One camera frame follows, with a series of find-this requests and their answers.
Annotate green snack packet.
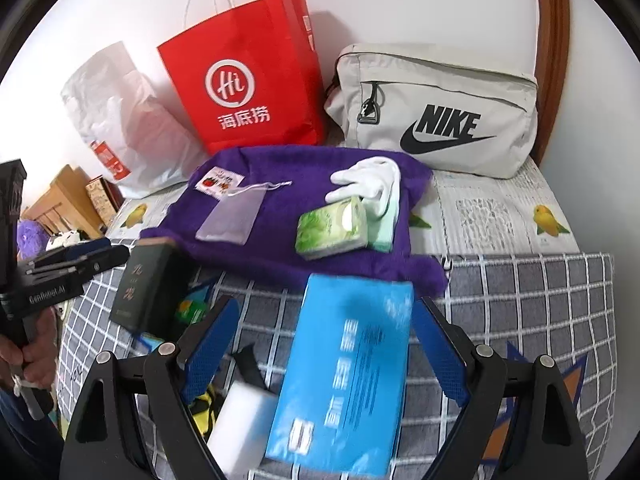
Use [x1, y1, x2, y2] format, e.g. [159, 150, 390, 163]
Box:
[175, 295, 208, 323]

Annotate wooden headboard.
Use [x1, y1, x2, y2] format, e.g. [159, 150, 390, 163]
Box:
[30, 164, 108, 241]

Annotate person's dark trousers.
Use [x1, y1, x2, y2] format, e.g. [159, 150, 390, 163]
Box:
[0, 390, 66, 480]

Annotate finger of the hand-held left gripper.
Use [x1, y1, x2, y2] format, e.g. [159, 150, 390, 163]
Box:
[30, 238, 113, 271]
[27, 246, 131, 288]

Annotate purple towel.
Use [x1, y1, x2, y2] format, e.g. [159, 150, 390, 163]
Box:
[140, 146, 448, 296]

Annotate white floral pillow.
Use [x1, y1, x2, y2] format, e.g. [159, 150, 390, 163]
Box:
[47, 230, 83, 251]

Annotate blue tissue pack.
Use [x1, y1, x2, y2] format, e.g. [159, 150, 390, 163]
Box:
[265, 273, 415, 477]

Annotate grey checked cloth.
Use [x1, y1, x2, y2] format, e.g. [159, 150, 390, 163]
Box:
[55, 252, 618, 480]

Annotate white foam sponge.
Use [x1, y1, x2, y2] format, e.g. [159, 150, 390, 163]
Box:
[207, 380, 281, 478]

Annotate white plastic shopping bag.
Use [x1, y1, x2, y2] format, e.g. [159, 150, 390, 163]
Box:
[61, 41, 211, 198]

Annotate wooden door frame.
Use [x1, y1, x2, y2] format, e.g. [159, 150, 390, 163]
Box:
[532, 0, 571, 163]

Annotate yellow pouch with black straps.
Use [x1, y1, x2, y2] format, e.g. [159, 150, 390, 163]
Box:
[187, 385, 226, 441]

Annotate grey waist bag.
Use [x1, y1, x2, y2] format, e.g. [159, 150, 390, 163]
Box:
[324, 43, 538, 180]

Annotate dark green tin box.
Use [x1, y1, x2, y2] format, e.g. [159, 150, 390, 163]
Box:
[109, 238, 193, 336]

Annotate purple fluffy cloth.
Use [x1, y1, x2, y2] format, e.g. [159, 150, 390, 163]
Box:
[15, 220, 48, 261]

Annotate white glove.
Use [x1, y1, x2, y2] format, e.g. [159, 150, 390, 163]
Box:
[325, 156, 402, 218]

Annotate fruit print bed sheet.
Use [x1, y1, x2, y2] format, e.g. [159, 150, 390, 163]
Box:
[107, 160, 581, 261]

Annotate person's left hand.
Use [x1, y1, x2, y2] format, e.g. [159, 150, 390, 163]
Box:
[0, 305, 60, 388]

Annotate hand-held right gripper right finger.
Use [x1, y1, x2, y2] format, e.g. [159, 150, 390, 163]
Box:
[412, 297, 588, 480]

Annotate black watch strap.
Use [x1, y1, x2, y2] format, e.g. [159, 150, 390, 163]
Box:
[232, 345, 271, 391]

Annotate patterned gift box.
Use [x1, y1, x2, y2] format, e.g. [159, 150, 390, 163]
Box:
[85, 175, 123, 231]

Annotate white mesh drawstring pouch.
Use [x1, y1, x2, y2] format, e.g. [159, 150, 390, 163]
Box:
[196, 180, 293, 246]

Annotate green pocket tissue pack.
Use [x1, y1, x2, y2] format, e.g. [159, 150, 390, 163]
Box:
[295, 196, 370, 261]

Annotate red paper bag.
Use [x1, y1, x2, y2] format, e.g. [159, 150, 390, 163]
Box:
[157, 0, 326, 156]

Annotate tomato print sachet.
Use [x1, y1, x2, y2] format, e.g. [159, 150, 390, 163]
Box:
[196, 166, 244, 193]

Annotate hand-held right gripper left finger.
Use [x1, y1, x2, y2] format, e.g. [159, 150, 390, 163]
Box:
[60, 296, 241, 480]

